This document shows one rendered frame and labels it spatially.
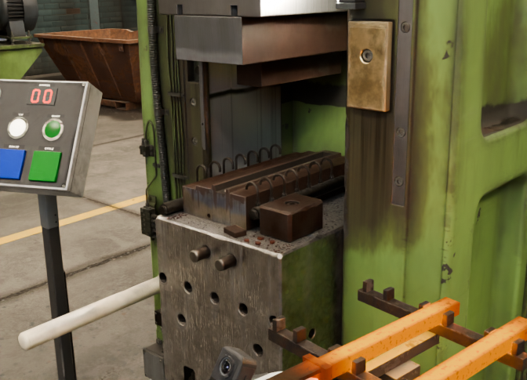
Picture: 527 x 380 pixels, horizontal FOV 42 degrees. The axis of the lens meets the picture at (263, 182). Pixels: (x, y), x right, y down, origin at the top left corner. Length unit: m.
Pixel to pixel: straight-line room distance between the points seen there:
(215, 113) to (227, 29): 0.36
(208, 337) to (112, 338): 1.47
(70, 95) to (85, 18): 9.31
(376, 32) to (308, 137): 0.65
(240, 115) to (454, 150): 0.67
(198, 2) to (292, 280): 0.61
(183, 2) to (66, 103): 0.44
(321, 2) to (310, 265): 0.56
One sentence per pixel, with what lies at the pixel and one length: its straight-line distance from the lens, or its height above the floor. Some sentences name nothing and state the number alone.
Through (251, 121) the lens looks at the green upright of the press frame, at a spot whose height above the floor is 1.08.
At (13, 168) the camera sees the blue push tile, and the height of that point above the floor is 1.00.
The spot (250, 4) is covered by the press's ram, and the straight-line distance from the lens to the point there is 1.39.
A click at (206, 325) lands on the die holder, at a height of 0.69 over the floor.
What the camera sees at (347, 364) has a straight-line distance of 1.00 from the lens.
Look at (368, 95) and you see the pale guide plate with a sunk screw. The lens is 1.38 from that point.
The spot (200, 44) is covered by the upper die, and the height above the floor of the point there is 1.31.
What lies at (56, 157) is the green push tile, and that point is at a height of 1.03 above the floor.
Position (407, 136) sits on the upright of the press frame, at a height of 1.14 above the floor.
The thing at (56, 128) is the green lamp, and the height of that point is 1.09.
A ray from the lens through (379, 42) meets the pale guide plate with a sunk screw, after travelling 1.35.
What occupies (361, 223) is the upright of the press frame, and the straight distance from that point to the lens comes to 1.47.
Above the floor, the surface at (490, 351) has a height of 0.93.
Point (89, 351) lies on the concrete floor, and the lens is 2.97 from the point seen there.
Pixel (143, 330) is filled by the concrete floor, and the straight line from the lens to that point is 3.08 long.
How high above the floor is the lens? 1.43
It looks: 16 degrees down
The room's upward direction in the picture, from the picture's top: 1 degrees counter-clockwise
